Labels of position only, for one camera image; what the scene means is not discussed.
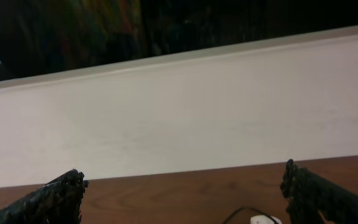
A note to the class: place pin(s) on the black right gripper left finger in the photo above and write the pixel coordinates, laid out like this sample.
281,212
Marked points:
58,202

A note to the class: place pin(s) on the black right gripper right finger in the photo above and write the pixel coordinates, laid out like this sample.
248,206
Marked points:
314,199

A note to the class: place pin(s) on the white USB charger plug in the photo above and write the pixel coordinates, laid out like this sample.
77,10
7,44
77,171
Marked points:
262,219

